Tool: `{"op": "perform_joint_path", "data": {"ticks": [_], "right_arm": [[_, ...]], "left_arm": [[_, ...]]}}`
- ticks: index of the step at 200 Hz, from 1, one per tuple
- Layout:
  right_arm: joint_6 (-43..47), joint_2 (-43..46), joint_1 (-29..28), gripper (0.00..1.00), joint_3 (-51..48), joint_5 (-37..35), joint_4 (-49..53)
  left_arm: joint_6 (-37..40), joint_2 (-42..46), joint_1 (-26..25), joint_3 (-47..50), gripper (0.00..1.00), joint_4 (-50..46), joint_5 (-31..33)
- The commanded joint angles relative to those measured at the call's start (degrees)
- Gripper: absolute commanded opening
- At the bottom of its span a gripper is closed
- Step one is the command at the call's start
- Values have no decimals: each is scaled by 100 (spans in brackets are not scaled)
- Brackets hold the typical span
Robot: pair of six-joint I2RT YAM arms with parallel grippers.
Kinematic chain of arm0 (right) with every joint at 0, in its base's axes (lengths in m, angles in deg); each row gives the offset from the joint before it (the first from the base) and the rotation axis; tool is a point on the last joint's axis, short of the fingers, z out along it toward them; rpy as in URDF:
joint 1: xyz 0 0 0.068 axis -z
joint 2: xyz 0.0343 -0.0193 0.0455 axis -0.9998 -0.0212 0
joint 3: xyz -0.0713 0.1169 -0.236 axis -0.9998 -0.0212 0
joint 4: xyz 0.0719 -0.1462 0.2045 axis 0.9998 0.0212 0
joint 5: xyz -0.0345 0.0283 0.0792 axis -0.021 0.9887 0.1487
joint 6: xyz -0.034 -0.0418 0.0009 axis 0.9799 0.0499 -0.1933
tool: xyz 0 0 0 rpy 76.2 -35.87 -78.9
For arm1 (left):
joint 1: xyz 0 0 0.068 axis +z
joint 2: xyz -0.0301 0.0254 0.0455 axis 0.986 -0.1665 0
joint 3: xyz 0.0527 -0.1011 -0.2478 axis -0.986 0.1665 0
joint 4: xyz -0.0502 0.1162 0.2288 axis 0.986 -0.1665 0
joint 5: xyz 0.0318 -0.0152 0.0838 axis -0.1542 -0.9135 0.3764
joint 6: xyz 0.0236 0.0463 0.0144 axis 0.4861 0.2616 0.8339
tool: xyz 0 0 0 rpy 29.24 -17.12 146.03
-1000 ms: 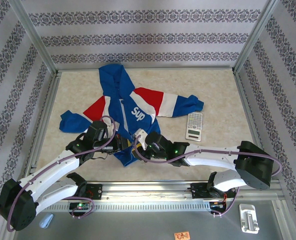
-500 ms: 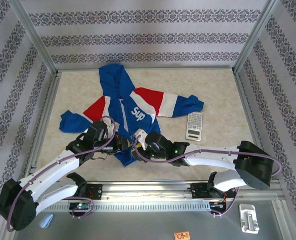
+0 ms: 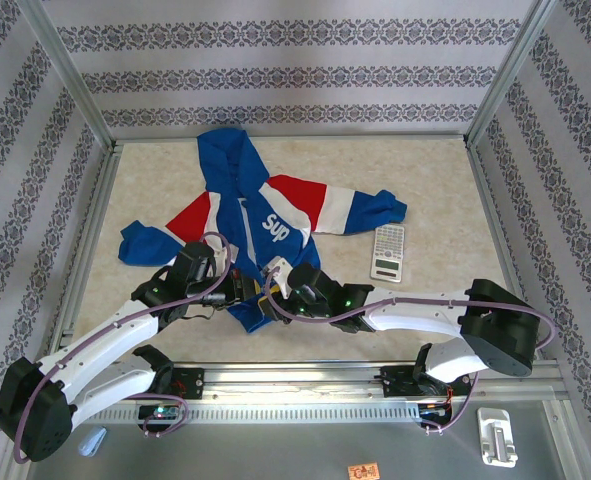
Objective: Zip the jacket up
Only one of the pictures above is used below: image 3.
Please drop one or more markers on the aluminium cross rail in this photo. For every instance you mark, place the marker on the aluminium cross rail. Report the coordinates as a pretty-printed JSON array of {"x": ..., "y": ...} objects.
[{"x": 350, "y": 136}]

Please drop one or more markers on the small circuit board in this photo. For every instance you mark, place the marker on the small circuit board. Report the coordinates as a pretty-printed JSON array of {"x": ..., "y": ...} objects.
[
  {"x": 432, "y": 409},
  {"x": 160, "y": 412}
]

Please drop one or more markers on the aluminium frame post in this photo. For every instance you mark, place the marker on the aluminium frame post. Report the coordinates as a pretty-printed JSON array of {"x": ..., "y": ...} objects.
[
  {"x": 65, "y": 70},
  {"x": 512, "y": 70}
]

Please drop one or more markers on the white scientific calculator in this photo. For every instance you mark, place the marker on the white scientific calculator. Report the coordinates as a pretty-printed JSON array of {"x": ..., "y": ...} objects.
[{"x": 387, "y": 250}]

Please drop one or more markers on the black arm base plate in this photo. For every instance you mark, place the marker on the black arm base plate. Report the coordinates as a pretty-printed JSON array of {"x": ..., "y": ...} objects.
[
  {"x": 187, "y": 382},
  {"x": 397, "y": 381}
]

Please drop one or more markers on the light blue plastic object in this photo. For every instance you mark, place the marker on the light blue plastic object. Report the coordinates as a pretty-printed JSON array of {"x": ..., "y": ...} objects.
[{"x": 92, "y": 441}]

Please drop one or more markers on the orange printed card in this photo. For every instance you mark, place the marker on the orange printed card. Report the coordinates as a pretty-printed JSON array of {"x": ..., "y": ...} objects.
[{"x": 363, "y": 472}]

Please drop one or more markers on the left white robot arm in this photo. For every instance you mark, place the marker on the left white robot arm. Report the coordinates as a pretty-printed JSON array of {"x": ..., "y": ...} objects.
[{"x": 105, "y": 340}]

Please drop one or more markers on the white plastic holder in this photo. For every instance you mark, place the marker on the white plastic holder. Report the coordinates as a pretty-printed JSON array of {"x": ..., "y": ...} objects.
[{"x": 497, "y": 437}]

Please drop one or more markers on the aluminium side rail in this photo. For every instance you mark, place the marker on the aluminium side rail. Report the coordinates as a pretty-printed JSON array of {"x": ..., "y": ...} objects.
[
  {"x": 87, "y": 240},
  {"x": 505, "y": 240}
]

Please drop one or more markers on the blue red white zip jacket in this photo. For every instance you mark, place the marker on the blue red white zip jacket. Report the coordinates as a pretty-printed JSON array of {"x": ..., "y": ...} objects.
[{"x": 225, "y": 160}]

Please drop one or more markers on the grey metal plate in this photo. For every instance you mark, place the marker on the grey metal plate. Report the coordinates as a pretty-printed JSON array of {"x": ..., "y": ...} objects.
[{"x": 275, "y": 450}]

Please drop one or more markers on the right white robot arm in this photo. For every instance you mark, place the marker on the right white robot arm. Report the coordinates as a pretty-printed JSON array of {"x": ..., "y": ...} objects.
[{"x": 415, "y": 315}]

